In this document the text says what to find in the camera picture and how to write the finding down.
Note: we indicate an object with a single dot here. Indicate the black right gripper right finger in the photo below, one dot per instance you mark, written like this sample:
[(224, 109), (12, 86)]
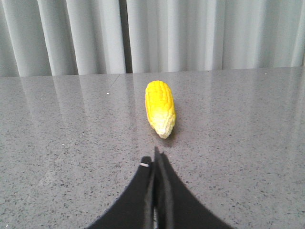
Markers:
[(176, 206)]

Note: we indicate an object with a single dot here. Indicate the grey pleated curtain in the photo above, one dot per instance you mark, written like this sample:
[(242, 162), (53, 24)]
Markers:
[(65, 37)]

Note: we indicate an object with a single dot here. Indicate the yellow corn cob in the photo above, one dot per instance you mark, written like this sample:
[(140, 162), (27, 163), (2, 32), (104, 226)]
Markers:
[(160, 110)]

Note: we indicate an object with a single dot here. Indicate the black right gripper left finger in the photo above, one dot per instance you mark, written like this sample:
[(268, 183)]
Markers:
[(134, 208)]

